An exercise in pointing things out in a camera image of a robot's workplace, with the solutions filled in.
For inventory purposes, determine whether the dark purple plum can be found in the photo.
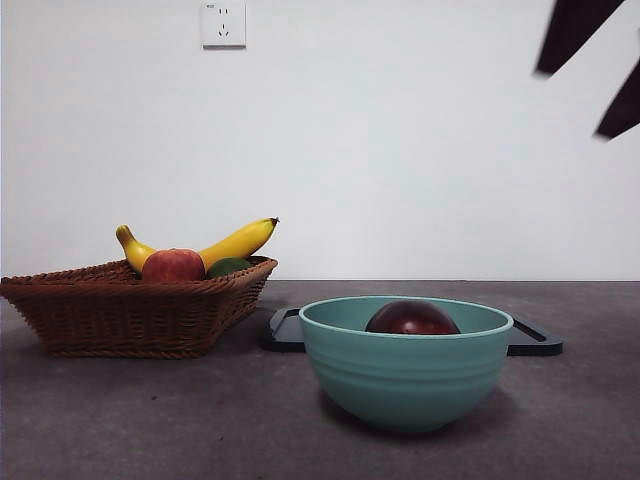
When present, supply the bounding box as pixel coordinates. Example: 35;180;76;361
364;300;461;335

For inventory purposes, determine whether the teal ribbed bowl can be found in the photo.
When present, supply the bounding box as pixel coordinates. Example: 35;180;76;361
298;294;515;434

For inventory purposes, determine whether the yellow banana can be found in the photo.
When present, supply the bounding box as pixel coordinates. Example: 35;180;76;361
115;217;280;275

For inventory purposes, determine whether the black rectangular tray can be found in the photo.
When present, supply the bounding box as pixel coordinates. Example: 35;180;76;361
258;306;565;357

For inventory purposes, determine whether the green avocado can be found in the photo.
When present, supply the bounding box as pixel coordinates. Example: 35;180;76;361
205;257;252;280

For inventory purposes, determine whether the red yellow apple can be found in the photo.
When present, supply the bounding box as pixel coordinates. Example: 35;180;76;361
141;248;207;282

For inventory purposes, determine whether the brown wicker basket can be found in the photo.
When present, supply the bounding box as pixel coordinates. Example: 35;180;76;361
0;255;279;360

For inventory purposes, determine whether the white wall socket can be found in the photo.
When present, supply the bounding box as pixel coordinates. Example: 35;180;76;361
201;0;248;50

